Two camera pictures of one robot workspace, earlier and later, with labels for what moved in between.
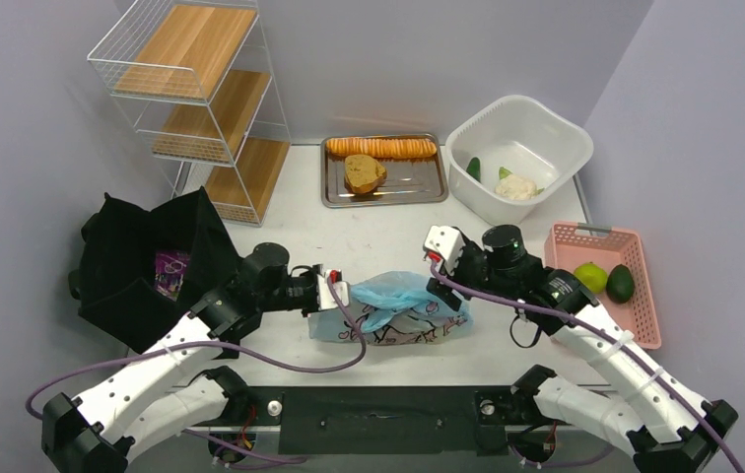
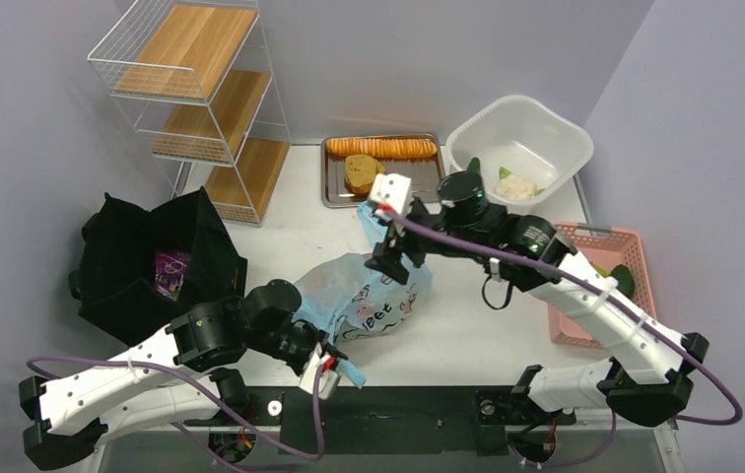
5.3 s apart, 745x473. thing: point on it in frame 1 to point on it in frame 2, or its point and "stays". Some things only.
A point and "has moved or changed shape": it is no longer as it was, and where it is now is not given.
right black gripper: x=467 y=251 to x=387 y=253
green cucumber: x=473 y=168 stays
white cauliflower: x=515 y=187 stays
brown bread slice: x=363 y=173 stays
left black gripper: x=312 y=275 to x=320 y=336
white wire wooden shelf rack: x=197 y=78 stays
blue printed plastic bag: x=392 y=308 has moved or changed shape
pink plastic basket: x=567 y=245 stays
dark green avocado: x=620 y=284 stays
